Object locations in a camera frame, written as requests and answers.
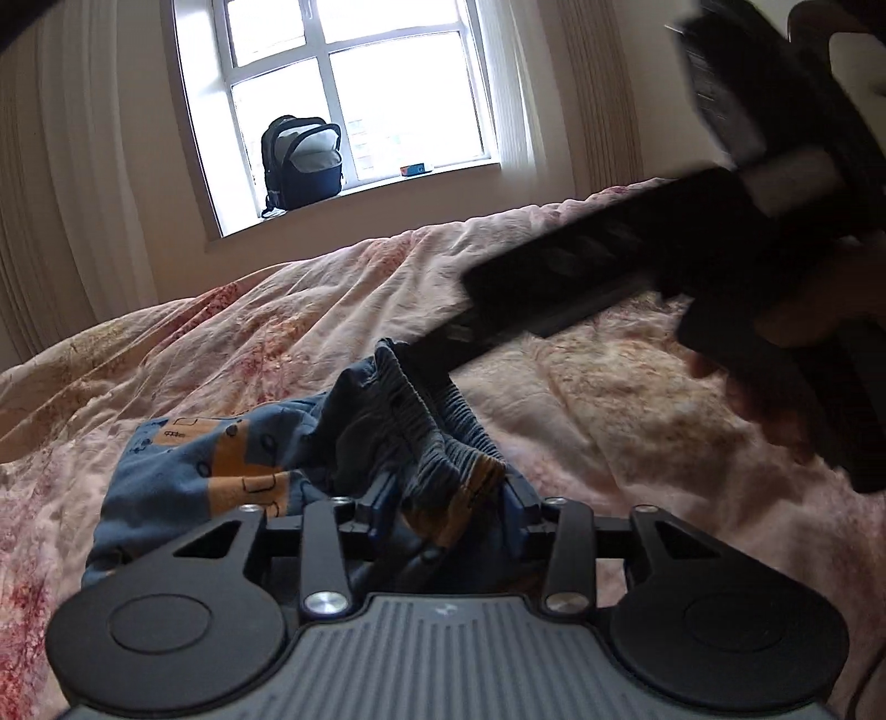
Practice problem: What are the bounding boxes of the blue printed pants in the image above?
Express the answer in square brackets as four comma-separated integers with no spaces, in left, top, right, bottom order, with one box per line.
[81,337,549,596]

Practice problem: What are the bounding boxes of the person's right hand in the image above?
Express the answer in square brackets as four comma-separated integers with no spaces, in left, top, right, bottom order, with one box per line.
[688,235,886,466]

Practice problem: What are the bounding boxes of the white framed window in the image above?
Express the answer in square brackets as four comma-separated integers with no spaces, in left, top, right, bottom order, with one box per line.
[169,0,530,241]

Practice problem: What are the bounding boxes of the dark blue backpack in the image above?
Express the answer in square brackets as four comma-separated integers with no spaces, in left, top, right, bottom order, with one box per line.
[261,115,345,220]

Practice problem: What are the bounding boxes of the pink floral bed blanket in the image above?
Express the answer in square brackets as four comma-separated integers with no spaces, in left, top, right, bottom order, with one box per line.
[0,176,886,720]

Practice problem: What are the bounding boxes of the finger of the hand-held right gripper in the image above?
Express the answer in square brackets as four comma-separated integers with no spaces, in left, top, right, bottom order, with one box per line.
[403,308,555,389]

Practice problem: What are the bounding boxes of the cream curtain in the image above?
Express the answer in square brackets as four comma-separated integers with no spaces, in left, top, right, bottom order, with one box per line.
[0,20,181,364]
[550,0,648,205]

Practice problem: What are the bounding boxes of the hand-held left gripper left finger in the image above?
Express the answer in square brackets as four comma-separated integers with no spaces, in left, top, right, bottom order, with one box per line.
[172,476,397,619]

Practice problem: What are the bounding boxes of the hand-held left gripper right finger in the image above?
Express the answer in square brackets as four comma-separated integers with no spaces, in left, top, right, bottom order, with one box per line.
[499,477,722,616]

